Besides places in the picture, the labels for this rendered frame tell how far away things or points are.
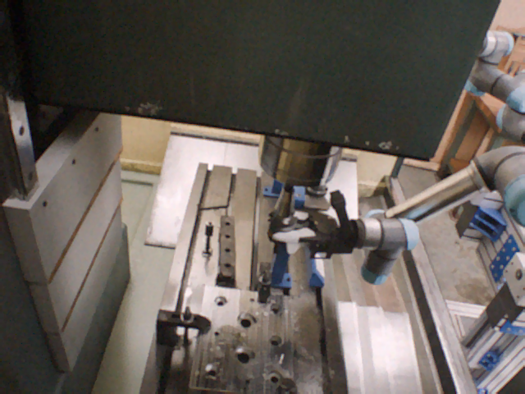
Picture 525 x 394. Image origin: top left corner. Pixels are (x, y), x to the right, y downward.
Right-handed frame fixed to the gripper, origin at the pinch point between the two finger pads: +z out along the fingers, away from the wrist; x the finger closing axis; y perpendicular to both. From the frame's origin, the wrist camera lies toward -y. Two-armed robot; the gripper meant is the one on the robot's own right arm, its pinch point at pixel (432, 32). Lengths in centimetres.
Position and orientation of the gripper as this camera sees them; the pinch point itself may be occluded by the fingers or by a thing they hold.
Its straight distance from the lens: 116.5
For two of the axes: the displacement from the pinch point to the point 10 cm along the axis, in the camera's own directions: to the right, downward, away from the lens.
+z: -8.7, 1.8, -4.7
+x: -4.8, -5.9, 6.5
